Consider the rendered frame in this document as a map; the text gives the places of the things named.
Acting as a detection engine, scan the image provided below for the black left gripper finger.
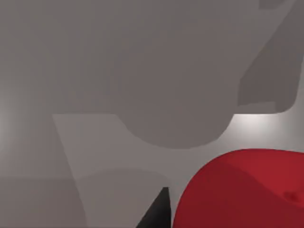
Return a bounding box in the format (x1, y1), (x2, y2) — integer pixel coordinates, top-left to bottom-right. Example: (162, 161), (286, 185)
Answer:
(135, 187), (172, 228)

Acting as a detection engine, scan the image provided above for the red rounded object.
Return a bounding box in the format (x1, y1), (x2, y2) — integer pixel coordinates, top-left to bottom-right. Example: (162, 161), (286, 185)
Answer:
(171, 148), (304, 228)

